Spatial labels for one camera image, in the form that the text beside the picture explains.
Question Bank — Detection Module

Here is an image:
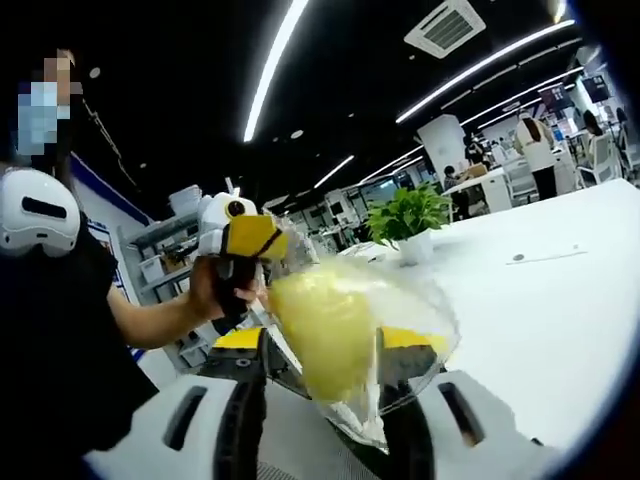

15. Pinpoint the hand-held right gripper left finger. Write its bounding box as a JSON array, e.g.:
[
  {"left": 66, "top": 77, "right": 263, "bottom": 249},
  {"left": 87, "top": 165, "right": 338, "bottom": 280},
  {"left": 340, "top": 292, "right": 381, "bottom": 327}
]
[{"left": 84, "top": 327, "right": 269, "bottom": 480}]

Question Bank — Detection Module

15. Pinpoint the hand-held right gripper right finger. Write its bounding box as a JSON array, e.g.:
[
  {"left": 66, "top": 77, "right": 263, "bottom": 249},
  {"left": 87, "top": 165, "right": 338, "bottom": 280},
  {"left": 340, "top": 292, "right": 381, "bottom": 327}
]
[{"left": 374, "top": 324, "right": 566, "bottom": 480}]

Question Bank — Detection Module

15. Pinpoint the round yellow silicone block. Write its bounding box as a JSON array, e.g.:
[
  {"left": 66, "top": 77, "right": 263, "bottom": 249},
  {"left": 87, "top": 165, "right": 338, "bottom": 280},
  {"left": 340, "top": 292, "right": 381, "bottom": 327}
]
[{"left": 269, "top": 269, "right": 379, "bottom": 404}]

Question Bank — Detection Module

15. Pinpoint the yellow sponge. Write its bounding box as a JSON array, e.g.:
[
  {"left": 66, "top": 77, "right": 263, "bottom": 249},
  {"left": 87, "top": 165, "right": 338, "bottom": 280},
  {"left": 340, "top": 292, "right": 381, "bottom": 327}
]
[{"left": 259, "top": 214, "right": 461, "bottom": 454}]

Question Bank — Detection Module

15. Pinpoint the person's left hand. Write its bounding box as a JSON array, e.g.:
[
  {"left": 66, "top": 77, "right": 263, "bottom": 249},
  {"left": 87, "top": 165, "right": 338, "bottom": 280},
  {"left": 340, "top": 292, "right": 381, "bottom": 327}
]
[{"left": 187, "top": 254, "right": 265, "bottom": 322}]

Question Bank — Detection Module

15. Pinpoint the white storage box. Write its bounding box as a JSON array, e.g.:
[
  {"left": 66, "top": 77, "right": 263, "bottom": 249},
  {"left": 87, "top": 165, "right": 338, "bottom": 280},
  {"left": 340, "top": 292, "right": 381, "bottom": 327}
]
[{"left": 168, "top": 185, "right": 202, "bottom": 216}]

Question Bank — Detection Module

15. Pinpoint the grey metal shelf rack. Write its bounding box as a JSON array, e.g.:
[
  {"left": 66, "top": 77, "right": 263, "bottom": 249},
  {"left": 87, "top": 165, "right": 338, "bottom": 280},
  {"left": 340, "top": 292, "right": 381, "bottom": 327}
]
[{"left": 118, "top": 187, "right": 224, "bottom": 372}]

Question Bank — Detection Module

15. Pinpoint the clear storage box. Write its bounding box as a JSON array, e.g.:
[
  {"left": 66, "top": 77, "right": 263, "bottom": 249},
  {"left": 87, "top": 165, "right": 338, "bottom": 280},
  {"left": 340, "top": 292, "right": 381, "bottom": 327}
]
[{"left": 139, "top": 254, "right": 167, "bottom": 282}]

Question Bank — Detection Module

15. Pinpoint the short ceiling light strip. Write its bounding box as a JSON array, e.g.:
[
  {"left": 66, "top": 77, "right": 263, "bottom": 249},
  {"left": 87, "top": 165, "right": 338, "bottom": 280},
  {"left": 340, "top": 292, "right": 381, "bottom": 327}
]
[{"left": 313, "top": 154, "right": 356, "bottom": 190}]

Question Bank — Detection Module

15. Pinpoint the potted green plant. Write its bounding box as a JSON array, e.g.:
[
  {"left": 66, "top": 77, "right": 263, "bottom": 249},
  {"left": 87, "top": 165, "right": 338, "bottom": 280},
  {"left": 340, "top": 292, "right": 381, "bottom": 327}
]
[{"left": 364, "top": 182, "right": 454, "bottom": 267}]

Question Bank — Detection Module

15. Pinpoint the operator in black shirt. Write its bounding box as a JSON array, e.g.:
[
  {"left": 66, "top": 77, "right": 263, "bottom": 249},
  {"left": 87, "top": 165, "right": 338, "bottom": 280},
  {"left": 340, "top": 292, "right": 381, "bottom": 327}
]
[{"left": 0, "top": 149, "right": 161, "bottom": 480}]

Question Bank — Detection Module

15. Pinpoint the long straight ceiling light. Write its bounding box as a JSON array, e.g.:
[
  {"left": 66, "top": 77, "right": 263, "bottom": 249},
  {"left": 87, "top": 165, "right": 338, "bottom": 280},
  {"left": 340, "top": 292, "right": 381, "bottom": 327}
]
[{"left": 243, "top": 0, "right": 311, "bottom": 143}]

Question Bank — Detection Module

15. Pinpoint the white office desk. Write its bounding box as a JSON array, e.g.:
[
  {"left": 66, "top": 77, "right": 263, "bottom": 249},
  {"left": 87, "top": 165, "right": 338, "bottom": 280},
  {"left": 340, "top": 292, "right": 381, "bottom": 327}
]
[{"left": 442, "top": 167, "right": 512, "bottom": 217}]

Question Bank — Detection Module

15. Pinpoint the curved ceiling light strip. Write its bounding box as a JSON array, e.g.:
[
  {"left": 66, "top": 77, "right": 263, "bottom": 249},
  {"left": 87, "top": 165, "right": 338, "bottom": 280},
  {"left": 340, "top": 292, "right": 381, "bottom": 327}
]
[{"left": 395, "top": 19, "right": 577, "bottom": 124}]

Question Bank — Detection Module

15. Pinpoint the ceiling air vent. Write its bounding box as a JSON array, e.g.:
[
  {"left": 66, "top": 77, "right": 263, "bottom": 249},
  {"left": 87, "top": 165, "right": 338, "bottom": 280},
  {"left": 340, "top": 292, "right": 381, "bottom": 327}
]
[{"left": 403, "top": 0, "right": 488, "bottom": 61}]

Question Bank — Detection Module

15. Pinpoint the hanging dark screen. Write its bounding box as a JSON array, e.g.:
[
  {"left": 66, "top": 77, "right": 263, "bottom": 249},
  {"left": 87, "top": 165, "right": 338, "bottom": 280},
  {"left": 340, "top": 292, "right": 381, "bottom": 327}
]
[
  {"left": 582, "top": 74, "right": 609, "bottom": 102},
  {"left": 538, "top": 83, "right": 572, "bottom": 114}
]

